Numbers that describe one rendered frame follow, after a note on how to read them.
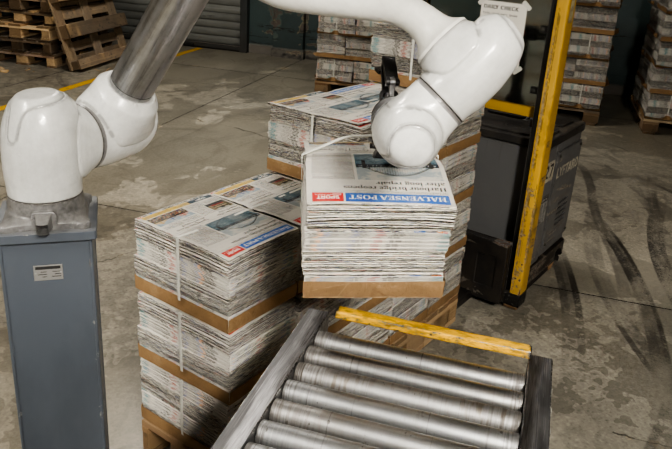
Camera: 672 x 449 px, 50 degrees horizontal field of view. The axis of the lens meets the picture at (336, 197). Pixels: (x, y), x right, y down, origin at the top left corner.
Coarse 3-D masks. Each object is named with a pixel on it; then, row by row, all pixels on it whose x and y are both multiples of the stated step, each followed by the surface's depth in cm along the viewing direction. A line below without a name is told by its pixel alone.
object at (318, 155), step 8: (312, 152) 153; (320, 152) 153; (328, 152) 153; (336, 152) 154; (344, 152) 154; (352, 152) 154; (360, 152) 154; (368, 152) 154; (312, 160) 148; (320, 160) 148; (328, 160) 148; (336, 160) 148; (344, 160) 149; (352, 160) 149; (360, 160) 149; (368, 160) 149; (376, 160) 149; (384, 160) 149; (432, 160) 150; (304, 176) 155; (304, 184) 150
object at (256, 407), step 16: (304, 320) 162; (320, 320) 162; (304, 336) 155; (288, 352) 149; (304, 352) 150; (272, 368) 144; (288, 368) 144; (256, 384) 138; (272, 384) 139; (256, 400) 134; (272, 400) 134; (240, 416) 129; (256, 416) 130; (224, 432) 125; (240, 432) 125; (224, 448) 121; (240, 448) 122
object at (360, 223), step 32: (320, 192) 136; (352, 192) 137; (384, 192) 137; (416, 192) 138; (448, 192) 139; (320, 224) 136; (352, 224) 136; (384, 224) 136; (416, 224) 137; (448, 224) 137; (320, 256) 140; (352, 256) 141; (384, 256) 141; (416, 256) 141
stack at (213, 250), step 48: (240, 192) 226; (288, 192) 228; (144, 240) 202; (192, 240) 191; (240, 240) 192; (288, 240) 201; (192, 288) 194; (240, 288) 189; (144, 336) 213; (192, 336) 200; (240, 336) 194; (288, 336) 214; (384, 336) 269; (144, 384) 222; (240, 384) 201; (144, 432) 228; (192, 432) 213
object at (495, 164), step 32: (512, 128) 332; (576, 128) 344; (480, 160) 339; (512, 160) 329; (576, 160) 359; (480, 192) 343; (512, 192) 333; (544, 192) 330; (480, 224) 348; (512, 224) 338; (544, 224) 347; (544, 256) 355
